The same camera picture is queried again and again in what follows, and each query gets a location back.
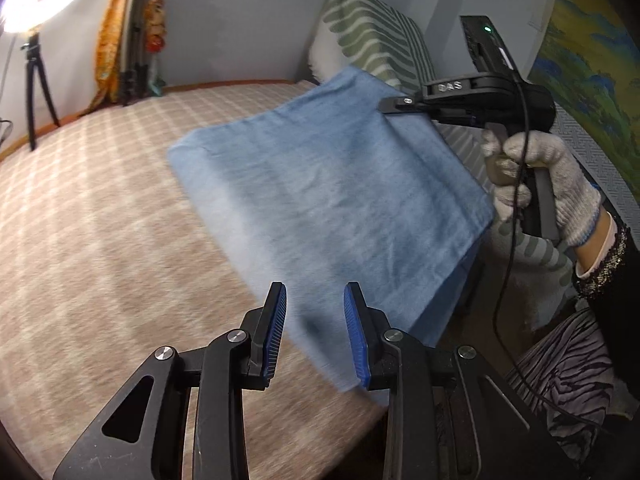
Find person's right forearm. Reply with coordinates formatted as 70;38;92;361
570;210;640;376

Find black ring light tripod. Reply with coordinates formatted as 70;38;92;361
20;30;62;152

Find landscape wall poster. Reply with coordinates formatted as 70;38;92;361
527;0;640;211

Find blue towel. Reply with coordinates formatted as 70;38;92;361
166;65;496;393

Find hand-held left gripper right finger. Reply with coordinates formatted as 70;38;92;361
343;281;576;480

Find person's right hand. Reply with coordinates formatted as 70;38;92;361
481;129;603;249

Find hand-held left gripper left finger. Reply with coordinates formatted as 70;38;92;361
52;281;288;480

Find orange patterned cloth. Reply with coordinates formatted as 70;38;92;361
95;0;168;107

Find beige checked blanket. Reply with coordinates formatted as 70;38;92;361
0;80;396;480

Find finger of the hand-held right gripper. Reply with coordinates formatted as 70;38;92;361
377;95;432;117

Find zebra striped clothing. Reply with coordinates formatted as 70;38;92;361
505;309;617;467

